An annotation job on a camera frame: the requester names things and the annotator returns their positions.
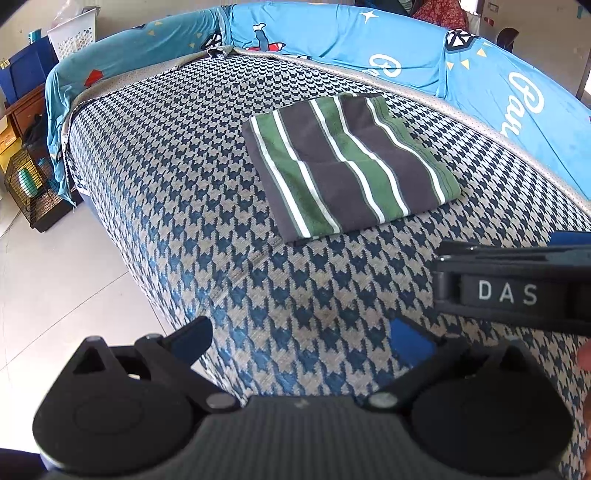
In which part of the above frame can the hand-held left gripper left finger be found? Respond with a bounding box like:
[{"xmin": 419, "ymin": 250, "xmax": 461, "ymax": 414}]
[{"xmin": 68, "ymin": 316, "xmax": 244, "ymax": 414}]

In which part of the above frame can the houndstooth sofa mat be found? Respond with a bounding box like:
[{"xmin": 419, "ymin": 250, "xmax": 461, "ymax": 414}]
[{"xmin": 60, "ymin": 48, "xmax": 591, "ymax": 480}]

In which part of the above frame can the white laundry basket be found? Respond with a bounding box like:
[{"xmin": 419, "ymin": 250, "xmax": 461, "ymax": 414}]
[{"xmin": 46, "ymin": 8, "xmax": 99, "ymax": 62}]

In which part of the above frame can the wooden cabinet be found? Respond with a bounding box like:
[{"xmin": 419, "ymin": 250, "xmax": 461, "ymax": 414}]
[{"xmin": 4, "ymin": 85, "xmax": 52, "ymax": 136}]

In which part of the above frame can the person's right hand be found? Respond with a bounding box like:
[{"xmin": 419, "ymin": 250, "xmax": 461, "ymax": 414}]
[{"xmin": 577, "ymin": 340, "xmax": 591, "ymax": 438}]

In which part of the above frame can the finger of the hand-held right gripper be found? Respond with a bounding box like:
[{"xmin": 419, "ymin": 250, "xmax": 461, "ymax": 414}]
[{"xmin": 436, "ymin": 231, "xmax": 591, "ymax": 263}]

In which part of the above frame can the yellow box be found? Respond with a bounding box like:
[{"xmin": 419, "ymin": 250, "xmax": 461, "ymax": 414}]
[{"xmin": 0, "ymin": 115, "xmax": 24, "ymax": 160}]

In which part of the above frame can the green brown striped t-shirt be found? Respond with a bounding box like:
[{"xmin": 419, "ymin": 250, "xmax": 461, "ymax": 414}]
[{"xmin": 242, "ymin": 92, "xmax": 462, "ymax": 244}]

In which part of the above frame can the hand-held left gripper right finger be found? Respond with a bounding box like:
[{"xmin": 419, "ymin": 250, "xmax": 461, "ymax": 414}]
[{"xmin": 365, "ymin": 316, "xmax": 540, "ymax": 414}]

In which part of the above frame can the red floral garment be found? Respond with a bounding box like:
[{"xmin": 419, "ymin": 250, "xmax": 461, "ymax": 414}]
[{"xmin": 412, "ymin": 0, "xmax": 468, "ymax": 29}]

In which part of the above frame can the blue printed sofa cover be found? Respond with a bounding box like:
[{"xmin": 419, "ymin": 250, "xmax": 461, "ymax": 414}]
[{"xmin": 44, "ymin": 2, "xmax": 591, "ymax": 210}]

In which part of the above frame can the black wire cage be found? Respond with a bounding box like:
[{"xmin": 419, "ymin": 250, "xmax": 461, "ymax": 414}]
[{"xmin": 4, "ymin": 148, "xmax": 77, "ymax": 233}]

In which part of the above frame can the brown framed doorway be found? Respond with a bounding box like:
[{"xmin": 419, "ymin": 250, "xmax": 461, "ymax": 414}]
[{"xmin": 574, "ymin": 44, "xmax": 591, "ymax": 100}]

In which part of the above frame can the blue storage box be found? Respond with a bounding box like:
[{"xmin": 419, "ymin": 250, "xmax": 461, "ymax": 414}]
[{"xmin": 0, "ymin": 39, "xmax": 61, "ymax": 108}]

